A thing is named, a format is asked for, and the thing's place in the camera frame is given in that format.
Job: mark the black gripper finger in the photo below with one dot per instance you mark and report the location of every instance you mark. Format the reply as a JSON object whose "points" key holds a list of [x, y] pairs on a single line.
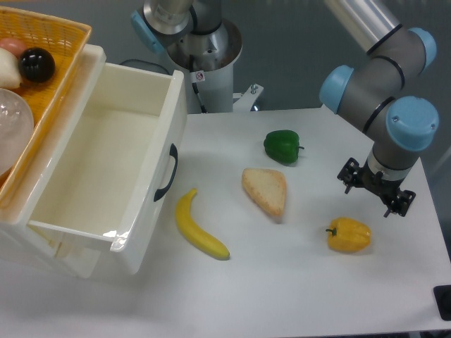
{"points": [[398, 202], [351, 175]]}

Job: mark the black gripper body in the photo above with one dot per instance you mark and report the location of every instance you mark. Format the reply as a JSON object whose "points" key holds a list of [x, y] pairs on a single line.
{"points": [[386, 190]]}

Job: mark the yellow bell pepper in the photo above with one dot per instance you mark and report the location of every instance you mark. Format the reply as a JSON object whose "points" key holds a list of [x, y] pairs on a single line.
{"points": [[348, 235]]}

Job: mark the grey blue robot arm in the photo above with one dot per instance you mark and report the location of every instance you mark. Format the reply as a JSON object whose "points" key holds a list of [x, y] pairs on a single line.
{"points": [[401, 129]]}

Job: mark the grey robot base column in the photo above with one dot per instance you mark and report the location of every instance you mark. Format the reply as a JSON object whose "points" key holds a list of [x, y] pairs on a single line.
{"points": [[200, 42]]}

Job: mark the green bell pepper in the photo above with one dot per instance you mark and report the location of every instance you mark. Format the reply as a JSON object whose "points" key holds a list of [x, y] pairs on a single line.
{"points": [[282, 146]]}

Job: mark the toast bread slice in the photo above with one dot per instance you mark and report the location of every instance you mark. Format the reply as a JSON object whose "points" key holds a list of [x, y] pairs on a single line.
{"points": [[267, 188]]}

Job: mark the black table clamp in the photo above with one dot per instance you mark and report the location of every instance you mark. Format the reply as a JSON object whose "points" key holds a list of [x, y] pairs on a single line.
{"points": [[442, 294]]}

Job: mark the yellow banana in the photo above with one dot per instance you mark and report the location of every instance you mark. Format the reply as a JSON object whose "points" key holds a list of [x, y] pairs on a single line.
{"points": [[194, 234]]}

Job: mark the white plastic drawer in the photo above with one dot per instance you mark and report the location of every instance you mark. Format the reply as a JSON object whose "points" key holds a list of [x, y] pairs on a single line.
{"points": [[109, 185]]}

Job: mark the white drawer cabinet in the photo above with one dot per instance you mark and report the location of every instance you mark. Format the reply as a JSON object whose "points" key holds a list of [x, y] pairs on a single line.
{"points": [[27, 241]]}

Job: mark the orange woven basket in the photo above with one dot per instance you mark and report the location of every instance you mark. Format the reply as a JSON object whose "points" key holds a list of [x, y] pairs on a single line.
{"points": [[64, 40]]}

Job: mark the black ball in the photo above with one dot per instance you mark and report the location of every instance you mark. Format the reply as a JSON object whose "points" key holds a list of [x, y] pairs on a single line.
{"points": [[36, 65]]}

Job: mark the white onion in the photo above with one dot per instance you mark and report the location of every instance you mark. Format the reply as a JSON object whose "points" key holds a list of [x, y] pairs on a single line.
{"points": [[10, 76]]}

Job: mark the pink round fruit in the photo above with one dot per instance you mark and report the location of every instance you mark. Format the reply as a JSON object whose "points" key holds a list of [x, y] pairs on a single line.
{"points": [[13, 45]]}

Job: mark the white mounting bracket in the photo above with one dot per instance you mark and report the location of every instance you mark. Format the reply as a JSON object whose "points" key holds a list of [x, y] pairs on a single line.
{"points": [[247, 101]]}

